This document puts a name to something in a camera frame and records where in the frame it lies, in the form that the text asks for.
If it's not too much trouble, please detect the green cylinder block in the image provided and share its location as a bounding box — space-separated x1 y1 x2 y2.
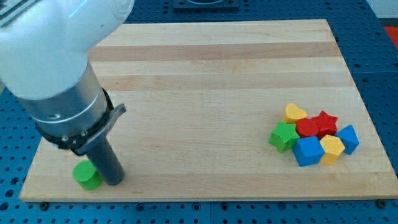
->
72 160 103 191

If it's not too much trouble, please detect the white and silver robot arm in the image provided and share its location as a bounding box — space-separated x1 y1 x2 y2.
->
1 0 134 149

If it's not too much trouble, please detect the wooden board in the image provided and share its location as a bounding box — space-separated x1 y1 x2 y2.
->
20 19 397 202

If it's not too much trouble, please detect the green star block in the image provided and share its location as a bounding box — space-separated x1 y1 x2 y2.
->
269 121 300 153

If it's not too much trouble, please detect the yellow heart block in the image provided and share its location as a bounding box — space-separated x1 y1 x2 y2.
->
282 103 308 124

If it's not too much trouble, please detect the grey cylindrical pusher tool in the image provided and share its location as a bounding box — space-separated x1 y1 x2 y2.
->
72 103 127 185

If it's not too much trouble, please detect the red cylinder block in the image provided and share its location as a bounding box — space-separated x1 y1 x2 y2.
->
296 118 319 138

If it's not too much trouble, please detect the blue cube block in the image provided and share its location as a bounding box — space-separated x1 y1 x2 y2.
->
293 136 325 167

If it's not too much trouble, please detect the red star block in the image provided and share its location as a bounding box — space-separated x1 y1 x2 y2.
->
312 111 338 139

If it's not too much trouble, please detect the yellow hexagon block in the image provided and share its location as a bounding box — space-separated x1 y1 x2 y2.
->
320 135 345 165

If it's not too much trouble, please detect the blue pentagon block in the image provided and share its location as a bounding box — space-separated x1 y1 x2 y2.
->
335 124 359 155

